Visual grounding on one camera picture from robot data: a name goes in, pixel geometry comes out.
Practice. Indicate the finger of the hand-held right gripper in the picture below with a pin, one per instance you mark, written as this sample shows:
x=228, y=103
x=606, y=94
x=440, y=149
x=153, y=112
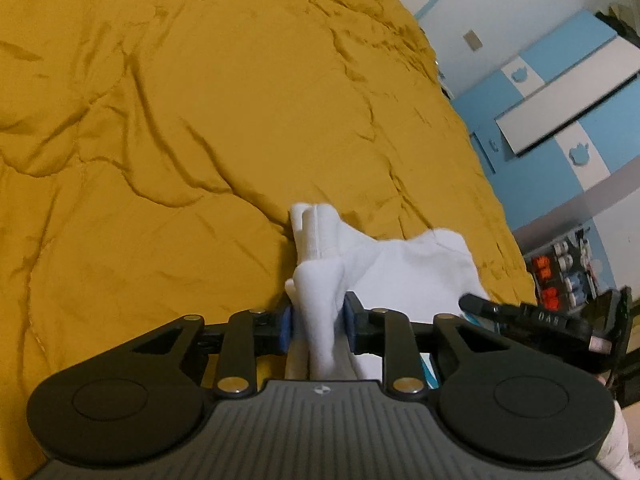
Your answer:
x=487, y=306

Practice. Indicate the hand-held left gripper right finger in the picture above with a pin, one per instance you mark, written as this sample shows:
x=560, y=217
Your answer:
x=350, y=331

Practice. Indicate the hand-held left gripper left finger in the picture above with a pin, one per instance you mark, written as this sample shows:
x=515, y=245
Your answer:
x=285, y=328

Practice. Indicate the white sweatshirt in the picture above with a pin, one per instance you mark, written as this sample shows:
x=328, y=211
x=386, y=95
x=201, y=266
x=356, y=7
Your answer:
x=400, y=270

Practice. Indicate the person's right forearm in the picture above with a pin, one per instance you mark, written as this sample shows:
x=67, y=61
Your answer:
x=622, y=440

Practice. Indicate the rack of small colourful containers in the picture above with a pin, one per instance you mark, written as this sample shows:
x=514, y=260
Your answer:
x=565, y=270

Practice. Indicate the blue and white wardrobe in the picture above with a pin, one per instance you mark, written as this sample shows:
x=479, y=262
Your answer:
x=540, y=170

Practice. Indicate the white board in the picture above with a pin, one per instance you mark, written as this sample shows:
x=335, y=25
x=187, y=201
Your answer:
x=565, y=105

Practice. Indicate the mustard yellow bedspread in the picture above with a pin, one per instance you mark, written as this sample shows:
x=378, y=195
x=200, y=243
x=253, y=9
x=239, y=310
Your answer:
x=150, y=160

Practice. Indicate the bedside table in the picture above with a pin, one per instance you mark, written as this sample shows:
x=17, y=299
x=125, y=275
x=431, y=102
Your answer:
x=445, y=82

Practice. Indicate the beige wall switch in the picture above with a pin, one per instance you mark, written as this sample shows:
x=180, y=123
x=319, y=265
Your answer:
x=472, y=40

